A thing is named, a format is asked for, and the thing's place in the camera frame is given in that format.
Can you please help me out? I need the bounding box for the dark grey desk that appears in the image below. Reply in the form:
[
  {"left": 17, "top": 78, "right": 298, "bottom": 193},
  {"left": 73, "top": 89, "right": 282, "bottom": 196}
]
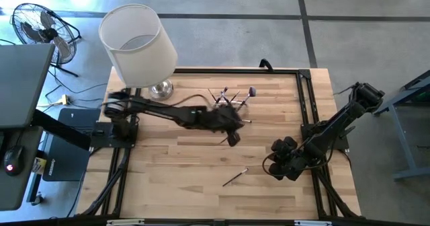
[{"left": 0, "top": 124, "right": 44, "bottom": 212}]

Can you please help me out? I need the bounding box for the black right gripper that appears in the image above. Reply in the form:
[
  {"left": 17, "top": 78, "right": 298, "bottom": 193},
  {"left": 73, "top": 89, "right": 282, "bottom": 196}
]
[{"left": 268, "top": 137, "right": 308, "bottom": 182}]

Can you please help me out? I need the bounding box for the black computer mouse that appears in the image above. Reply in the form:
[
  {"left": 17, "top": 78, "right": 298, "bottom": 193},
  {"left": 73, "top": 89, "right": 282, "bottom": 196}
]
[{"left": 3, "top": 145, "right": 26, "bottom": 178}]

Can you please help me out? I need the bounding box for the clear acrylic brush organizer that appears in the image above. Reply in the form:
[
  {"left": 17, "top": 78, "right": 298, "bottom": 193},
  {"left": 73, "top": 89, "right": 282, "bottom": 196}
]
[{"left": 210, "top": 90, "right": 251, "bottom": 114}]

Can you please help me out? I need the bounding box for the grey rectangular panel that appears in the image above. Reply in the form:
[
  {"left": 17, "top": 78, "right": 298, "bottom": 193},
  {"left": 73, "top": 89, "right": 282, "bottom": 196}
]
[{"left": 0, "top": 43, "right": 56, "bottom": 130}]

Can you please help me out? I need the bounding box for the yellow and white tag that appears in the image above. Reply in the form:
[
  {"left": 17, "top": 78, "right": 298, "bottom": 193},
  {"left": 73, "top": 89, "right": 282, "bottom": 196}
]
[{"left": 32, "top": 156, "right": 48, "bottom": 176}]

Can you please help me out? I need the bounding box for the black aluminium table frame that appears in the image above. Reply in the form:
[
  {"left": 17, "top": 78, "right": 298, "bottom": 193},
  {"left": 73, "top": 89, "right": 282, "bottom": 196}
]
[{"left": 79, "top": 67, "right": 363, "bottom": 226}]

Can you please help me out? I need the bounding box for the black floor fan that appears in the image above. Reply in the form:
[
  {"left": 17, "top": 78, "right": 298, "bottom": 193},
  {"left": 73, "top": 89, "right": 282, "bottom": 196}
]
[{"left": 11, "top": 2, "right": 83, "bottom": 78}]

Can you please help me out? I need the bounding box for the black box with white logo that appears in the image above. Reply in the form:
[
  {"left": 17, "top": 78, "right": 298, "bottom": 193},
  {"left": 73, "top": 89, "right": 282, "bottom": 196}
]
[{"left": 42, "top": 108, "right": 102, "bottom": 183}]

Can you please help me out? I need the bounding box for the black diagonal support bar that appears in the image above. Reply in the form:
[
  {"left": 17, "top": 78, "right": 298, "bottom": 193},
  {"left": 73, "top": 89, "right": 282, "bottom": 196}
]
[{"left": 31, "top": 109, "right": 92, "bottom": 152}]

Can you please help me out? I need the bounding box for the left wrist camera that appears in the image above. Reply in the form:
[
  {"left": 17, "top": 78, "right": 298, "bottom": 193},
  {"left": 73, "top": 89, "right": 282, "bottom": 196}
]
[{"left": 226, "top": 130, "right": 242, "bottom": 148}]

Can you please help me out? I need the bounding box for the blue-grey metal cart frame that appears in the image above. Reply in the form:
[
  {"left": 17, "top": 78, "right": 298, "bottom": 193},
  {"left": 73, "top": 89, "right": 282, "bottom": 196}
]
[{"left": 370, "top": 69, "right": 430, "bottom": 182}]

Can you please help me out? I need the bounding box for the table lamp with white shade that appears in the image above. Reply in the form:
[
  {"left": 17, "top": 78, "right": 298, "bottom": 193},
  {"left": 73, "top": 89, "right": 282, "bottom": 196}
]
[{"left": 98, "top": 3, "right": 179, "bottom": 102}]

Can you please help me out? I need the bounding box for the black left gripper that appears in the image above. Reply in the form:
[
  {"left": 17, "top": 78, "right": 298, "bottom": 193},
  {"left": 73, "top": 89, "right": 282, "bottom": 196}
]
[{"left": 203, "top": 105, "right": 245, "bottom": 134}]

